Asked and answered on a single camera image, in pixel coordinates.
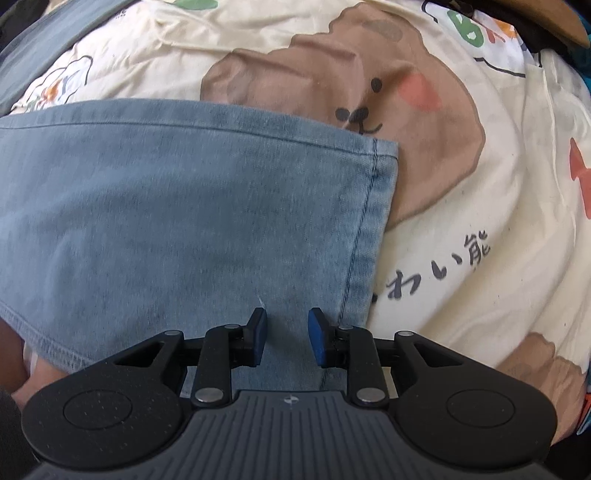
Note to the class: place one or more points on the brown folded garment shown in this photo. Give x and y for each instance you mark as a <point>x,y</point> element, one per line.
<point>554,23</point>

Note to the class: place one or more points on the light blue jeans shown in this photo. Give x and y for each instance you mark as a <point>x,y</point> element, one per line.
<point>184,207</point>

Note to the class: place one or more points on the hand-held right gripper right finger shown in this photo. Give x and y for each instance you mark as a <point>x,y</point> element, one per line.
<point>317,337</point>

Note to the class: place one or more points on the cream bear print bed sheet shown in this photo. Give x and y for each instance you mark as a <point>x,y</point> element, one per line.
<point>461,207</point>

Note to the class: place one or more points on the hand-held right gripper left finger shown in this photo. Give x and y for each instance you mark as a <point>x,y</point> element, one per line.
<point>259,337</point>

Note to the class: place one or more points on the person's bare foot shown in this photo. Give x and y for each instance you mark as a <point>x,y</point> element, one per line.
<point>41,376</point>

